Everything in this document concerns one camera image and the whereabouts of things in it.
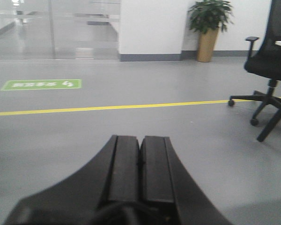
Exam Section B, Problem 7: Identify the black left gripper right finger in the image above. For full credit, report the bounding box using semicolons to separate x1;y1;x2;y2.
141;136;231;225

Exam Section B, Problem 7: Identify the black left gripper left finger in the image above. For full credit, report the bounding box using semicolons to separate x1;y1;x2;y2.
4;135;139;225

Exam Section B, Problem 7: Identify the green floor sign sticker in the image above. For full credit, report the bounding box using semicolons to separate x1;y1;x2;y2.
1;79;82;91

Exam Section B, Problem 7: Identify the black office chair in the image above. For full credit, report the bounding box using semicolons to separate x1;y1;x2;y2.
228;0;281;142

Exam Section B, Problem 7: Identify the potted green plant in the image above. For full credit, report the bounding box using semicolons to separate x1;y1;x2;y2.
188;0;233;62

